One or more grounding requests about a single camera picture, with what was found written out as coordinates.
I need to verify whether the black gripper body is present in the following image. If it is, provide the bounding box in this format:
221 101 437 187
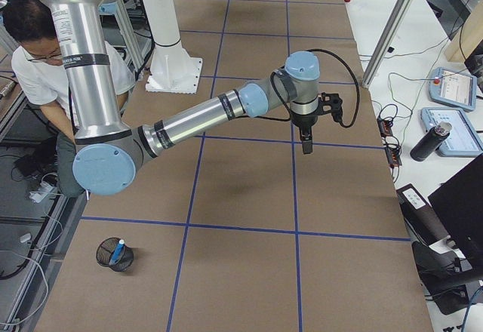
292 112 318 128

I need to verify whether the far teach pendant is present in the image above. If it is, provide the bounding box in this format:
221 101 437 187
428 67 477 112

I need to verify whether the orange black adapter near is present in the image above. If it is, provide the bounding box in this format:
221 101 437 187
385 145 402 168

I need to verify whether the aluminium frame post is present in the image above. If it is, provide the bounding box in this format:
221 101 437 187
361 0 413 88

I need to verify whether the man in white shirt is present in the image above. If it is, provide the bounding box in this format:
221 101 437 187
3 0 143 197

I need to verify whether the wooden board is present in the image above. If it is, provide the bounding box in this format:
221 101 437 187
445 1 483 63

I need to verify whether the near teach pendant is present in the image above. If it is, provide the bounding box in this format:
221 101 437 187
420 107 482 157

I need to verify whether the blue highlighter pen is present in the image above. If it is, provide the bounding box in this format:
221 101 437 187
109 239 125 266

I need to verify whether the near black mesh pen cup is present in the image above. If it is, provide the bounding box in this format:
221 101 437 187
96 237 134 272

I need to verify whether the teach pendant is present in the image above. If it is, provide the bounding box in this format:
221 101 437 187
420 107 482 157
428 67 477 112

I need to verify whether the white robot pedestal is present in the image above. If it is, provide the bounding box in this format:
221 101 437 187
143 0 203 94

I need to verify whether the black water bottle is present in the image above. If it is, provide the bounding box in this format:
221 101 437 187
410 121 452 161

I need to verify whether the orange black adapter far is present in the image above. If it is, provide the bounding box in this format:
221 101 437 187
377 118 393 137

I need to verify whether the orange black adapter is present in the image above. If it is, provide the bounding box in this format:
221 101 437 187
385 145 402 168
377 118 393 137

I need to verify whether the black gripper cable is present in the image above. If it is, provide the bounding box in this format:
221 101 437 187
270 48 361 128

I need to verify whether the black box with label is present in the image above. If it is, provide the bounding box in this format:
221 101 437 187
396 184 457 250

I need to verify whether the black monitor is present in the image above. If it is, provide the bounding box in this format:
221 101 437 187
429 155 482 266

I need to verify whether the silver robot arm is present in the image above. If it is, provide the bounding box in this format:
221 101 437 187
40 0 321 195

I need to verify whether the black monitor stand base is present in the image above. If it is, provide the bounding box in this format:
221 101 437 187
411 241 482 315

